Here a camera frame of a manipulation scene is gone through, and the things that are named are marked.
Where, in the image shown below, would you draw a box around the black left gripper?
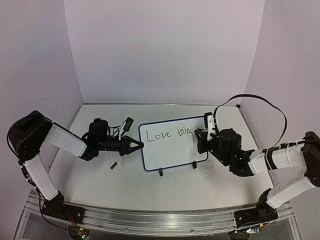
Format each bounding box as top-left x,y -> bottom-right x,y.
97,134 -> 145,155

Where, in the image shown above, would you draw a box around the red marker cap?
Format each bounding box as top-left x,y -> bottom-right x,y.
110,162 -> 118,170

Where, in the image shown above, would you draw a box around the blue framed whiteboard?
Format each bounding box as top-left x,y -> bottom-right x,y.
138,116 -> 209,172

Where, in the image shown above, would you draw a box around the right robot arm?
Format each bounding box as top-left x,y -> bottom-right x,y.
194,128 -> 320,229

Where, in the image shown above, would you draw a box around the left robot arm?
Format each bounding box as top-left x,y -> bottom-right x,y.
6,110 -> 144,224

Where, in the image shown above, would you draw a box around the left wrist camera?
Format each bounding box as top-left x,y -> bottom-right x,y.
118,117 -> 134,141

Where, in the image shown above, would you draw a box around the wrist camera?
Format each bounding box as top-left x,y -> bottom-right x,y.
118,117 -> 134,141
203,112 -> 219,142

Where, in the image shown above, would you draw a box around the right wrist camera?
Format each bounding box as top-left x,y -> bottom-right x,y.
203,112 -> 219,142

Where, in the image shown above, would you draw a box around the wire whiteboard stand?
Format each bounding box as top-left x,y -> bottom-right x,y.
157,161 -> 198,177

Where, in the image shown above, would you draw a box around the black camera cable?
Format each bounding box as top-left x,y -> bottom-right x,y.
214,93 -> 288,150

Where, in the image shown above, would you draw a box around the aluminium front rail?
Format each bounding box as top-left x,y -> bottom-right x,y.
13,191 -> 302,240

